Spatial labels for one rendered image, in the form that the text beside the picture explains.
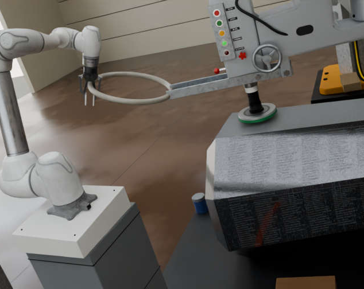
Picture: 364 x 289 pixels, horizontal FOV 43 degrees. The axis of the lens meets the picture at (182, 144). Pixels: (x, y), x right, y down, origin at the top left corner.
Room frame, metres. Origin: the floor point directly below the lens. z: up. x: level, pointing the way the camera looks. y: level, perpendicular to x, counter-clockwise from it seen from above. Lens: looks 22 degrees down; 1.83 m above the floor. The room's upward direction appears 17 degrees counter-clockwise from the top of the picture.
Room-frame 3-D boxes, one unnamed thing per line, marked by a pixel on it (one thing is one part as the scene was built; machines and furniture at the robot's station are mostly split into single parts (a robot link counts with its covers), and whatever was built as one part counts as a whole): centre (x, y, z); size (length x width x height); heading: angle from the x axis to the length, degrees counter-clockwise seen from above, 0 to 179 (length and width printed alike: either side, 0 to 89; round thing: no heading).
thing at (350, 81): (2.67, -1.11, 0.81); 0.20 x 0.10 x 0.05; 162
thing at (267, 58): (2.27, -0.54, 1.22); 0.15 x 0.10 x 0.15; 75
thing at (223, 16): (2.33, -0.36, 1.40); 0.08 x 0.03 x 0.28; 75
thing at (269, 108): (2.42, -0.46, 0.90); 0.21 x 0.21 x 0.01
